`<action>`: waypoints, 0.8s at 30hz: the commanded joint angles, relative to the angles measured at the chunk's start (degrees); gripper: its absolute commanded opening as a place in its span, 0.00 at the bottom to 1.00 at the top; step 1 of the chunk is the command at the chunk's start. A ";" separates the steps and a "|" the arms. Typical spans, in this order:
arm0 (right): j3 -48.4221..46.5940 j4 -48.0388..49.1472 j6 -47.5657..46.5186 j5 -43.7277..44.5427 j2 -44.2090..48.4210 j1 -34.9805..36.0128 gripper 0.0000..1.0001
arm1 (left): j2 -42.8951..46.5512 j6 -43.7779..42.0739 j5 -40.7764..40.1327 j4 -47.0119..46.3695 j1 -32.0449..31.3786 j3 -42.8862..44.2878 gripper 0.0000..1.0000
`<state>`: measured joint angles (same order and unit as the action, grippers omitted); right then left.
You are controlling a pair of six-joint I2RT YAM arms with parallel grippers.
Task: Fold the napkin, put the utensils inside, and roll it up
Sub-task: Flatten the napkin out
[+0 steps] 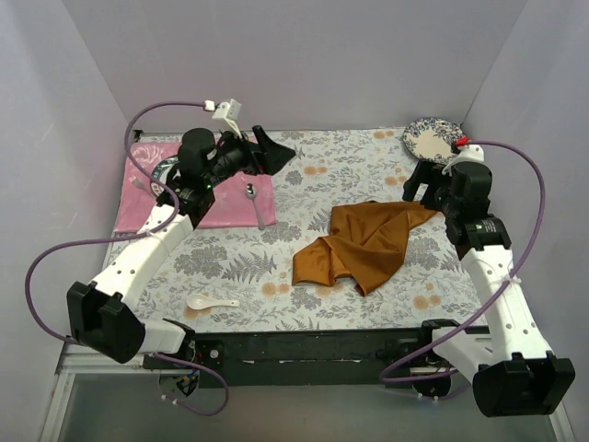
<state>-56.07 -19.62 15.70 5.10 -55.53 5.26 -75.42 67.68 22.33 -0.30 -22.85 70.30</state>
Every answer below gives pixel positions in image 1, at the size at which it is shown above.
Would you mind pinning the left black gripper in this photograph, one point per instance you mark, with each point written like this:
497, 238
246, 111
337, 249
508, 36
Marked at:
257, 154

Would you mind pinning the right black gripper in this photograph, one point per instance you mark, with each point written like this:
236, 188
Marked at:
426, 184

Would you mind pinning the brown satin napkin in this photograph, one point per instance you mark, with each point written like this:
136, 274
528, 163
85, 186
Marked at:
366, 242

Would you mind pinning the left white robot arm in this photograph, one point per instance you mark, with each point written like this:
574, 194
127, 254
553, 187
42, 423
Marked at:
101, 312

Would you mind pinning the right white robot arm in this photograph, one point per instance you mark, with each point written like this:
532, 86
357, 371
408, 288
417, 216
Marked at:
512, 371

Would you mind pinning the metal spoon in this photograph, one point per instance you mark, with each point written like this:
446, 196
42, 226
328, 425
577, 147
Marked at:
251, 193

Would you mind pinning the pink floral placemat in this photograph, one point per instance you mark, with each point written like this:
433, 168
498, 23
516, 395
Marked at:
231, 207

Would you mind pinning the blue floral plate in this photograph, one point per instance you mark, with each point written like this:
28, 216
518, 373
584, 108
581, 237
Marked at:
431, 138

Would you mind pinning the green rimmed white plate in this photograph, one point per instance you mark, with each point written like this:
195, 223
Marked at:
160, 173

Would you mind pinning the metal fork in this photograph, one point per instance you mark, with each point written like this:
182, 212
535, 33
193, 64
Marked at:
141, 186

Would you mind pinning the floral tablecloth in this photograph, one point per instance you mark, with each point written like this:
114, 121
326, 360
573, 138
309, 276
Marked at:
255, 267

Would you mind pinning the white ceramic soup spoon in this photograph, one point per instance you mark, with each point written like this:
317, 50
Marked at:
198, 302

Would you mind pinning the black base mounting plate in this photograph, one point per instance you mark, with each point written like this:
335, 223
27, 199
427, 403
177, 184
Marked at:
297, 358

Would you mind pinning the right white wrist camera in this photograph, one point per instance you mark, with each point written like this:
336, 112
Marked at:
464, 151

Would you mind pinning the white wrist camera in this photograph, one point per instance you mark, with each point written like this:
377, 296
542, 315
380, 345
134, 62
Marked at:
225, 112
464, 151

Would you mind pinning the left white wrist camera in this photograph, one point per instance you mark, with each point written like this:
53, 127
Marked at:
225, 112

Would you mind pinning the aluminium frame rail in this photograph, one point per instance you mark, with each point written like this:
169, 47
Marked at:
77, 362

